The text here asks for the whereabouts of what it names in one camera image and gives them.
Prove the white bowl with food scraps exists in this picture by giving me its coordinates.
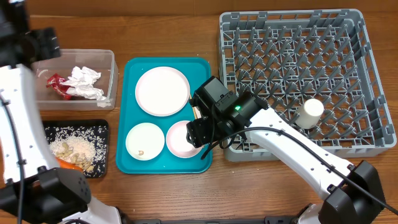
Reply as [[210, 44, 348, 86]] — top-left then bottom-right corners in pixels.
[[126, 123, 165, 161]]

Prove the clear plastic bin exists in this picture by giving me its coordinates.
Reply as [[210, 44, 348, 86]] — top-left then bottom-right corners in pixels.
[[33, 49, 119, 111]]

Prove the orange carrot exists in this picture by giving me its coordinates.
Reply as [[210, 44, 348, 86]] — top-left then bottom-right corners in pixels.
[[56, 157, 83, 172]]

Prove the black food waste tray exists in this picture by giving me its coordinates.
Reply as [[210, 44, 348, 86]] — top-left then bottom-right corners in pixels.
[[42, 119, 110, 179]]

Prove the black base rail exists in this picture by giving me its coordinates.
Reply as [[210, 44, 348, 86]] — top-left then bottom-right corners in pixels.
[[129, 215, 299, 224]]

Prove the white tissue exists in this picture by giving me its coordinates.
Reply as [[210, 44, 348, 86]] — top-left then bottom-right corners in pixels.
[[60, 67, 111, 108]]

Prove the white plastic cup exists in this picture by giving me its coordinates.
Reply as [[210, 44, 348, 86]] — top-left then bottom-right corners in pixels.
[[295, 98, 324, 129]]

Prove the grey dishwasher rack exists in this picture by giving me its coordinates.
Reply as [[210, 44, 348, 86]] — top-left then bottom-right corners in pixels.
[[219, 9, 397, 157]]

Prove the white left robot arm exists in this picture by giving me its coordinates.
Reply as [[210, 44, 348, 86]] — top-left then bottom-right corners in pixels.
[[1, 1, 129, 223]]

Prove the large white plate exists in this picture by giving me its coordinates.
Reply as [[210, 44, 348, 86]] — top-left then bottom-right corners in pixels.
[[135, 67, 190, 117]]

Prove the wooden chopstick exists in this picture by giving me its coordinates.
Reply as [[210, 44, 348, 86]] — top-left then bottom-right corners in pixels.
[[188, 94, 198, 119]]

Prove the pile of rice scraps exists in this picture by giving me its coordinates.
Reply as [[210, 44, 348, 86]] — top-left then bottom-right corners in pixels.
[[45, 126, 108, 178]]

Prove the red snack wrapper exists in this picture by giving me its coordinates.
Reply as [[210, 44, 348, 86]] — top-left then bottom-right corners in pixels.
[[46, 73, 72, 100]]

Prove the pink small bowl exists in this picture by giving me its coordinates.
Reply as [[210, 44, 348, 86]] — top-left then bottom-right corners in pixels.
[[166, 121, 203, 159]]

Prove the teal plastic tray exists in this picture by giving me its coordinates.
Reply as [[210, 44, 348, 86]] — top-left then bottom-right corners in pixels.
[[116, 57, 213, 174]]

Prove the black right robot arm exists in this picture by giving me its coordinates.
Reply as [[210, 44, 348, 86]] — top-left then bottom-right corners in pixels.
[[187, 77, 397, 223]]

